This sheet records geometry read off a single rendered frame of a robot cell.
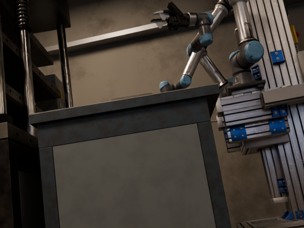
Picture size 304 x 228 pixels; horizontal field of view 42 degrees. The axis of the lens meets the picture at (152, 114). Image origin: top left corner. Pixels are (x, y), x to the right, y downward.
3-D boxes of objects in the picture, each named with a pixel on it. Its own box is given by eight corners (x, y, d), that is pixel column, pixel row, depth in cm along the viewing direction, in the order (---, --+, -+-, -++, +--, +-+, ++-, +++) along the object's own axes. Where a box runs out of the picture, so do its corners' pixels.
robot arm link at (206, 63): (232, 99, 298) (189, 41, 301) (223, 105, 312) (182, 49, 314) (243, 91, 303) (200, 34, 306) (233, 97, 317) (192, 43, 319)
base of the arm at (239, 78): (256, 89, 250) (253, 74, 253) (258, 82, 236) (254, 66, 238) (232, 93, 252) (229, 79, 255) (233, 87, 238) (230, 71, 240)
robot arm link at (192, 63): (215, 35, 296) (192, 88, 277) (208, 41, 306) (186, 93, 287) (201, 27, 294) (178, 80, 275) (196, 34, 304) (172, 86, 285)
